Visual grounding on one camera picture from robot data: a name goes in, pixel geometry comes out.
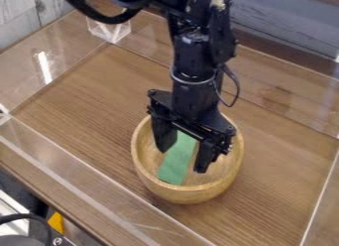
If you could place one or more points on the clear acrylic tray walls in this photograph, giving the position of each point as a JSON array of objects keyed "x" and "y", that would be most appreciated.
[{"x": 75, "y": 92}]

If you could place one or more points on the black equipment with screw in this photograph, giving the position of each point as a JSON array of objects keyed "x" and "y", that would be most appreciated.
[{"x": 37, "y": 231}]

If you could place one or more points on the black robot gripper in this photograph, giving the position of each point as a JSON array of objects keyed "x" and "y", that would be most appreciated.
[{"x": 188, "y": 108}]

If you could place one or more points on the clear acrylic corner bracket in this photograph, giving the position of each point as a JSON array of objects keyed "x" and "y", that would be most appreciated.
[{"x": 110, "y": 33}]

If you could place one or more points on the yellow label on equipment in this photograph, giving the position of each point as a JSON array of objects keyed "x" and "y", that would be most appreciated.
[{"x": 56, "y": 222}]

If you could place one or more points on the green rectangular block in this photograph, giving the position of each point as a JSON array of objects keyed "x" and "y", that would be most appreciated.
[{"x": 174, "y": 168}]

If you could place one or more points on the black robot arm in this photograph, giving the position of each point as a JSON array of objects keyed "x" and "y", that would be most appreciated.
[{"x": 204, "y": 44}]

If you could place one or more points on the brown wooden bowl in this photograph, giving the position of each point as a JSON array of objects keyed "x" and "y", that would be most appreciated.
[{"x": 200, "y": 187}]

